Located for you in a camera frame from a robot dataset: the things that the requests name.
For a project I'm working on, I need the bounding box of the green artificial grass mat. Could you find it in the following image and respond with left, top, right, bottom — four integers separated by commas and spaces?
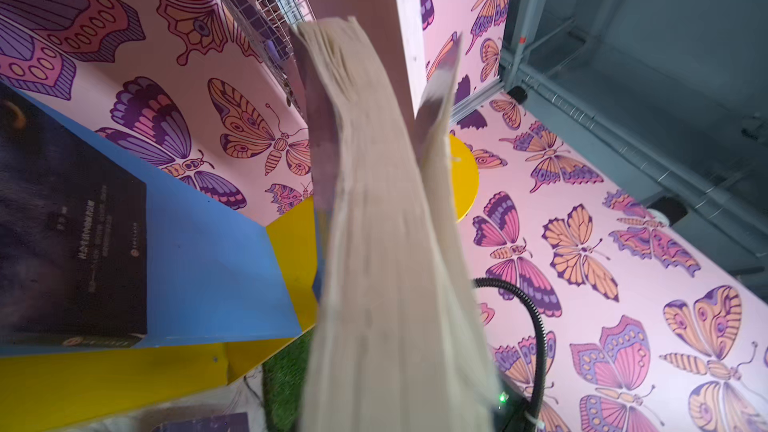
262, 329, 314, 431

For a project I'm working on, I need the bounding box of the black wolf cover book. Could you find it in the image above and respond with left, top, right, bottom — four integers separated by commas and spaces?
1, 87, 148, 348

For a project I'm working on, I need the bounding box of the purple old man book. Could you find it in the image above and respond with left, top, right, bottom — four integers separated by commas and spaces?
294, 18, 500, 431
152, 412, 250, 432

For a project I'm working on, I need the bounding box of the yellow pink blue bookshelf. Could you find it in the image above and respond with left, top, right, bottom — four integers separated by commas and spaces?
0, 0, 481, 432

